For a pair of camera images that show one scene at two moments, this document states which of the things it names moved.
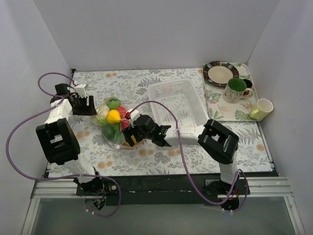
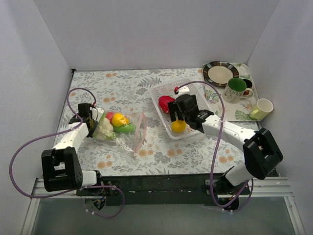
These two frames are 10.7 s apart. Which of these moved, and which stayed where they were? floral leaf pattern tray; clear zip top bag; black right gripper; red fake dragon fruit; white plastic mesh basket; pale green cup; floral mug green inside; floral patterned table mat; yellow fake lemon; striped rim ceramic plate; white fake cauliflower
Moved: clear zip top bag; white fake cauliflower; red fake dragon fruit; yellow fake lemon; black right gripper
Stayed: floral leaf pattern tray; white plastic mesh basket; pale green cup; floral patterned table mat; floral mug green inside; striped rim ceramic plate
